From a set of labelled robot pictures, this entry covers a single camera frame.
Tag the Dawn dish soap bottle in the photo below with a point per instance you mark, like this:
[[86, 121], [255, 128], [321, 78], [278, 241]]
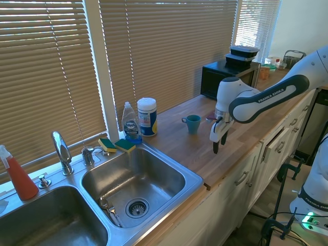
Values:
[[131, 125]]

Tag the black plastic food container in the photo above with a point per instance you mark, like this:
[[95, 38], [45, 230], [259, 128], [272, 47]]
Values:
[[238, 61], [244, 51]]

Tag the chrome kitchen faucet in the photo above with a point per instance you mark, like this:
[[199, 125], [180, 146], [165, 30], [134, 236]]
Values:
[[62, 153]]

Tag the teal ceramic mug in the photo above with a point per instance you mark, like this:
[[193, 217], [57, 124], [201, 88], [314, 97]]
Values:
[[192, 125]]

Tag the white kitchen cabinet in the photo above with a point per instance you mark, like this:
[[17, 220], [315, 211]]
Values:
[[230, 200]]

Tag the white wipes canister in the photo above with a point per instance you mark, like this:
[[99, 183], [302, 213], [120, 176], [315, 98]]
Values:
[[147, 118]]

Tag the black dishwasher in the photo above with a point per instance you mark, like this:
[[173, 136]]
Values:
[[316, 123]]

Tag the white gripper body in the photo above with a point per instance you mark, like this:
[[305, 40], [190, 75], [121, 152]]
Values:
[[219, 130]]

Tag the narrow tan window blind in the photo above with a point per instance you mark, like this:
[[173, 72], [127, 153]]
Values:
[[256, 25]]

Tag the red spray bottle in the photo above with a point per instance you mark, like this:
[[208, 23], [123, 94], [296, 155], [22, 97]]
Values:
[[21, 179]]

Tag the wide tan window blind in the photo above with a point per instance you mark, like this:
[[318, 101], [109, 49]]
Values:
[[166, 51], [46, 77]]

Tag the black microwave oven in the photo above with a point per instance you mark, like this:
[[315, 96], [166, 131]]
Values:
[[217, 79]]

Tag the small maroon object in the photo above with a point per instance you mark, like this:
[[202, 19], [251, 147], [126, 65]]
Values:
[[210, 118]]

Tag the stainless steel double sink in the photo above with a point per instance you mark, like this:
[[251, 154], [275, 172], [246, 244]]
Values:
[[143, 174]]

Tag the yellow green sponge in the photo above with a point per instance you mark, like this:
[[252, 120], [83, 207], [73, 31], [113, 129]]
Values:
[[107, 145], [125, 146]]

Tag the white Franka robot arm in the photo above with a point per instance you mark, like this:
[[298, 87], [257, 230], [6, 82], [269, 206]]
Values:
[[269, 98]]

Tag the orange plastic container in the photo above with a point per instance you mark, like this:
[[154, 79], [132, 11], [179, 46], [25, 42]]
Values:
[[265, 73]]

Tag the metal spoon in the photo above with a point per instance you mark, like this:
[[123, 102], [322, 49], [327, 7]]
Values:
[[103, 203]]

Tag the black clamp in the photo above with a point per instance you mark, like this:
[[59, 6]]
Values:
[[284, 170], [271, 225]]

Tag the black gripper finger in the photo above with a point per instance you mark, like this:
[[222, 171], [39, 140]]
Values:
[[224, 138], [216, 148]]

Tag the metal fork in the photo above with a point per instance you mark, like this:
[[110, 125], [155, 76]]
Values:
[[114, 216]]

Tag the chrome sink knob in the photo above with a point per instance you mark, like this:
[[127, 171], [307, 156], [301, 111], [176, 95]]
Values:
[[44, 181]]

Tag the metal drain strainer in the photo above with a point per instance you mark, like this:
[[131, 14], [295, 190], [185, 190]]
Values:
[[137, 208]]

